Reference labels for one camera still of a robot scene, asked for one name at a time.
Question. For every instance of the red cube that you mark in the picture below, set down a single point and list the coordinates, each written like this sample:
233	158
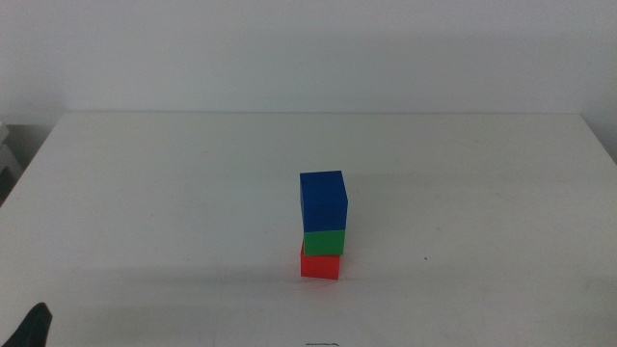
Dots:
319	268

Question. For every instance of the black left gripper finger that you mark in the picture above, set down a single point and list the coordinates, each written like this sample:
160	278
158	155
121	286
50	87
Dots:
30	330

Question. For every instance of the green cube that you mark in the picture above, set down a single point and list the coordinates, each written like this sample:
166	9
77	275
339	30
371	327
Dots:
324	242

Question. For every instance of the blue cube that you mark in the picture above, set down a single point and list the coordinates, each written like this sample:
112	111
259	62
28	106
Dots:
323	202

